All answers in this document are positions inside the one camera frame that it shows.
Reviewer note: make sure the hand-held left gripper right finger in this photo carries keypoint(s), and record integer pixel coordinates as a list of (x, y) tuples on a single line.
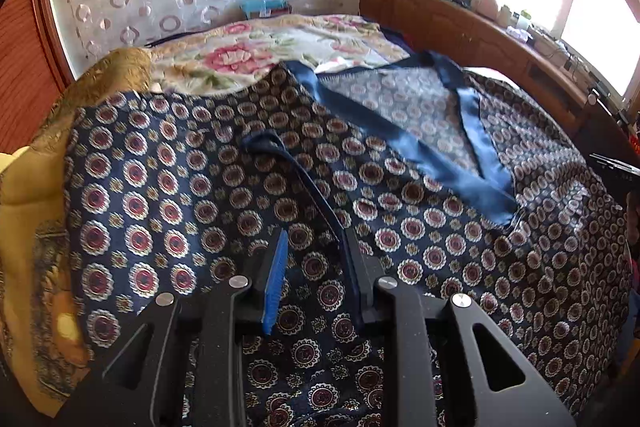
[(356, 269)]

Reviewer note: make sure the navy medallion-print garment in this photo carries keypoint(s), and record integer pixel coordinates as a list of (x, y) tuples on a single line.
[(210, 187)]

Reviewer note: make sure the wooden cabinet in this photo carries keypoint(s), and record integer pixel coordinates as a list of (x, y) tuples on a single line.
[(450, 32)]

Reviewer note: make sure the yellow folded blanket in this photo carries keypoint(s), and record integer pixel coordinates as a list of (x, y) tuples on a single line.
[(30, 207)]

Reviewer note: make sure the beige floral bedspread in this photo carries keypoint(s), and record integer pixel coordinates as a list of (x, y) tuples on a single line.
[(240, 52)]

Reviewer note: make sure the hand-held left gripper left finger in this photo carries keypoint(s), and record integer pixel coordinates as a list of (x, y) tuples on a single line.
[(276, 284)]

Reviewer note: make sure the teal box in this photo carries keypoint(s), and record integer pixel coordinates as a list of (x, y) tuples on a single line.
[(262, 7)]

